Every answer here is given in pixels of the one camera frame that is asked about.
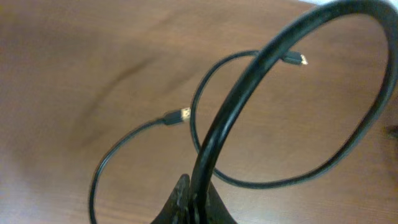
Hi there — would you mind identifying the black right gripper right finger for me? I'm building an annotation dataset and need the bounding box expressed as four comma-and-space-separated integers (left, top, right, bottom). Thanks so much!
205, 183, 237, 224

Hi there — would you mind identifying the black cable bundle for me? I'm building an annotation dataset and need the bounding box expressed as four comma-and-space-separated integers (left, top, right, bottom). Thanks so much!
88, 49, 330, 224

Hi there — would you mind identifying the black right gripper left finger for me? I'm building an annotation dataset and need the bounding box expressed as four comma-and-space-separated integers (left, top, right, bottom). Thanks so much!
151, 174, 190, 224

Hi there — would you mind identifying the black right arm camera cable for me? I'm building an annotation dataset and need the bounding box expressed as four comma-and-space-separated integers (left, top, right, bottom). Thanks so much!
188, 0, 398, 224

